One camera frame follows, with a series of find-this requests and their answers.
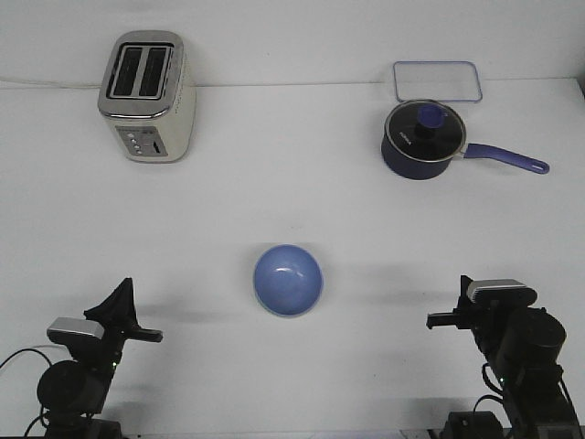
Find clear blue-rimmed container lid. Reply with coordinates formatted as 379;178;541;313
392;60;483;103

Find dark blue saucepan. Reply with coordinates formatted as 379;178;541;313
379;113;550;180

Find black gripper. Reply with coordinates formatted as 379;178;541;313
83;277;163;366
426;274;475;329

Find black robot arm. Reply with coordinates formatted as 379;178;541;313
426;275;584;438
37;278;163;438

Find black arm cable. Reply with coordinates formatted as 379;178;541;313
0;348;60;439
473;363;508;417

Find white toaster power cord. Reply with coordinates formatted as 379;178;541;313
0;79;102;91

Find glass pot lid blue knob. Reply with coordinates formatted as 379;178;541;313
385;100;466;163

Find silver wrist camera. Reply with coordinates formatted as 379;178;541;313
465;279;537;307
47;317;105;345

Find silver two-slot toaster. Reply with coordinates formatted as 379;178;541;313
98;30;197;163

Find blue bowl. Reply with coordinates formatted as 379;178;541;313
252;244;324;317

